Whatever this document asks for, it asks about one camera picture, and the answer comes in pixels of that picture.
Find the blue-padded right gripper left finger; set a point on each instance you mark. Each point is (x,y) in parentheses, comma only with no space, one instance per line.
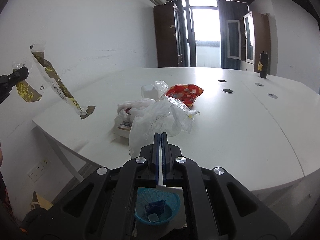
(120,191)

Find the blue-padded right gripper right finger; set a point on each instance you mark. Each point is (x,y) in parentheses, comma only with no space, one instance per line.
(218,206)

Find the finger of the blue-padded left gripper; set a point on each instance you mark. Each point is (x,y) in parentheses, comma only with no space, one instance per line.
(7,82)

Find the gold brown snack wrapper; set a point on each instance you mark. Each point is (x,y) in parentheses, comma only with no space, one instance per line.
(42,75)

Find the blue plastic bag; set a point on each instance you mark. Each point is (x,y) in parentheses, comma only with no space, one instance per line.
(157,207)

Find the white cardboard box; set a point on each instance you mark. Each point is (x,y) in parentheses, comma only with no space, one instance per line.
(122,127)

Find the white plastic bag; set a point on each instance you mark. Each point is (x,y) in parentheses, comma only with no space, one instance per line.
(150,116)

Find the blue plastic trash basket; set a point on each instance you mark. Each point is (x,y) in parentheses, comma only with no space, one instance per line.
(147,195)

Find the cardboard piece on floor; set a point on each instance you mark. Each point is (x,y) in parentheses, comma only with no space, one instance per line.
(38,201)

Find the red patterned snack bag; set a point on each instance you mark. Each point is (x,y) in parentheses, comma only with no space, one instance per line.
(187,94)

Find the clear plastic bag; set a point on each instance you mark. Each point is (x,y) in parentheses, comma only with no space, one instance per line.
(161,87)

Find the black tumbler with star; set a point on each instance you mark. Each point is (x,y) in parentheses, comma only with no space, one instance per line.
(263,64)

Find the dark brown wardrobe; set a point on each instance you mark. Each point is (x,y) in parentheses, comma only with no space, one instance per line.
(169,41)

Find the brown cabinet with glass door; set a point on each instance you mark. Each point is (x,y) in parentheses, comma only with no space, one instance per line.
(255,39)

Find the dark blue curtain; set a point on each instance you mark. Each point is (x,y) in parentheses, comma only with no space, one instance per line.
(230,13)

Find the wall power sockets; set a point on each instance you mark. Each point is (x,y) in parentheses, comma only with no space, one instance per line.
(39,169)

